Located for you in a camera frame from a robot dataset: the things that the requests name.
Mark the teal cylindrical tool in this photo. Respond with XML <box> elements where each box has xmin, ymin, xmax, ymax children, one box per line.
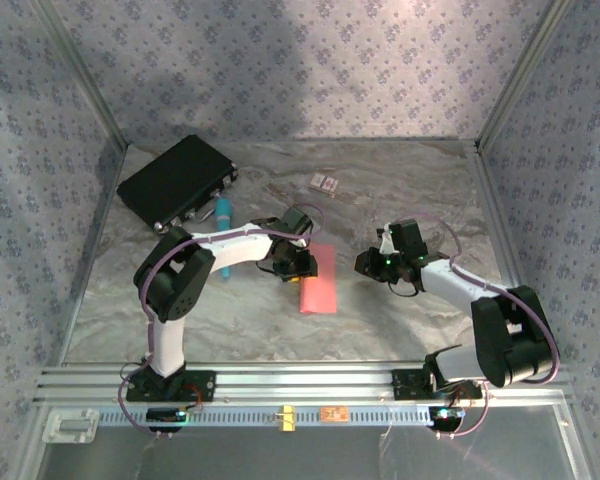
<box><xmin>213</xmin><ymin>197</ymin><xmax>234</xmax><ymax>280</ymax></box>

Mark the small printed card box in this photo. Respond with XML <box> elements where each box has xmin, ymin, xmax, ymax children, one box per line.
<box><xmin>308</xmin><ymin>171</ymin><xmax>340</xmax><ymax>200</ymax></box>

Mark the aluminium edge bar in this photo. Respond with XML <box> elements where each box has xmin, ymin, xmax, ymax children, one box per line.
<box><xmin>57</xmin><ymin>144</ymin><xmax>129</xmax><ymax>366</ymax></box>
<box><xmin>472</xmin><ymin>142</ymin><xmax>551</xmax><ymax>364</ymax></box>

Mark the black hard case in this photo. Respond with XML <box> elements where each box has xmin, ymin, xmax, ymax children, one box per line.
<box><xmin>116</xmin><ymin>133</ymin><xmax>240</xmax><ymax>234</ymax></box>

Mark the clear acrylic panel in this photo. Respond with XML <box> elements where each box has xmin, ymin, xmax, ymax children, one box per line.
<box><xmin>29</xmin><ymin>424</ymin><xmax>596</xmax><ymax>480</ymax></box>

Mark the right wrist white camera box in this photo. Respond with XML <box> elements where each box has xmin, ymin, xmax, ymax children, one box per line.
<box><xmin>376</xmin><ymin>225</ymin><xmax>400</xmax><ymax>257</ymax></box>

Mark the aluminium mounting rail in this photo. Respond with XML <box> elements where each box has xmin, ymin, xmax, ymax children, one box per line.
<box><xmin>33</xmin><ymin>363</ymin><xmax>576</xmax><ymax>404</ymax></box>

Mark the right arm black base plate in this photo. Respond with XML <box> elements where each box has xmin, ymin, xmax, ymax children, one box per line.
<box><xmin>391</xmin><ymin>368</ymin><xmax>484</xmax><ymax>401</ymax></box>

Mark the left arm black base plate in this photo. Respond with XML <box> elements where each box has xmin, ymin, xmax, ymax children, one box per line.
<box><xmin>125</xmin><ymin>369</ymin><xmax>217</xmax><ymax>404</ymax></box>

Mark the grey slotted cable duct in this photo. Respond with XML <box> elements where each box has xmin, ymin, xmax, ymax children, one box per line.
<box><xmin>97</xmin><ymin>405</ymin><xmax>439</xmax><ymax>427</ymax></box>

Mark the aluminium corner post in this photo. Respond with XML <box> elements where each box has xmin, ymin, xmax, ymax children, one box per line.
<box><xmin>474</xmin><ymin>0</ymin><xmax>574</xmax><ymax>151</ymax></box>

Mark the grey metal bracket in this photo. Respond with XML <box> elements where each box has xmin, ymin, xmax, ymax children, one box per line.
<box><xmin>42</xmin><ymin>408</ymin><xmax>101</xmax><ymax>445</ymax></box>

